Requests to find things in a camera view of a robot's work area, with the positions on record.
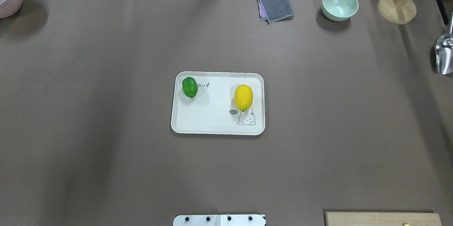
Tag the yellow lemon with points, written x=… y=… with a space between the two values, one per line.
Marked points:
x=243 y=97

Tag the white rabbit tray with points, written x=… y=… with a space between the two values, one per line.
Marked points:
x=212 y=110

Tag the metal scoop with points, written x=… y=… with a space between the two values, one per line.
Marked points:
x=444 y=51

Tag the wooden mug tree stand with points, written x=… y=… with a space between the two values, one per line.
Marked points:
x=397 y=11

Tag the wooden cutting board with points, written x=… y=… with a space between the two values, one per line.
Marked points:
x=340 y=218

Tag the green lime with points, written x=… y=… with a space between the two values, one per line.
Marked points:
x=190 y=87

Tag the mint green bowl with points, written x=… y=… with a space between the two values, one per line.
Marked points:
x=339 y=10

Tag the white camera post base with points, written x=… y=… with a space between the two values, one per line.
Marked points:
x=220 y=220

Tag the grey folded cloth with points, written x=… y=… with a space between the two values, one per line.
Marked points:
x=275 y=10

